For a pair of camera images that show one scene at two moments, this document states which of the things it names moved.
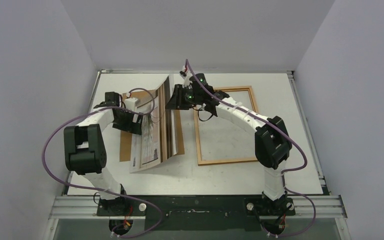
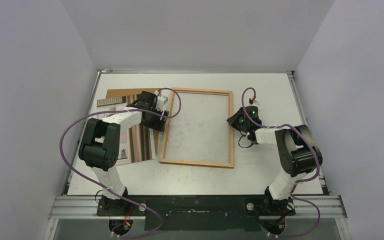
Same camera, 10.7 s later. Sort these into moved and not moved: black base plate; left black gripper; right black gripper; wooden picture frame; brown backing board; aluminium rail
Moved: wooden picture frame; left black gripper; right black gripper; brown backing board
Not moved: black base plate; aluminium rail
